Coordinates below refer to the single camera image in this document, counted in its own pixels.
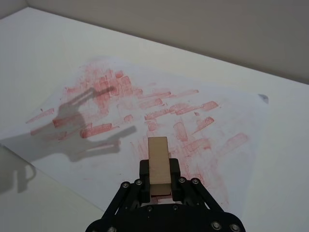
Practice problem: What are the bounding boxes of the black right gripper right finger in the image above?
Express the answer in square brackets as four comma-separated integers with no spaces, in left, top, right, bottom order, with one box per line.
[169,158,228,214]

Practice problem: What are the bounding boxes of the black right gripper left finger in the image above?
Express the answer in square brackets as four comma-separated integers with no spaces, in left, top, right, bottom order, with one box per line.
[102,159,152,219]

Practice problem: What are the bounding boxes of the beige wooden block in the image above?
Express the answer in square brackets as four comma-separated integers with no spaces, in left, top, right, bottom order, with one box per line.
[147,136,171,197]

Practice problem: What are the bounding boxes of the white paper sheet, red marks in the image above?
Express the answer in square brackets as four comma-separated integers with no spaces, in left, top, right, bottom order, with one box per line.
[0,56,273,218]

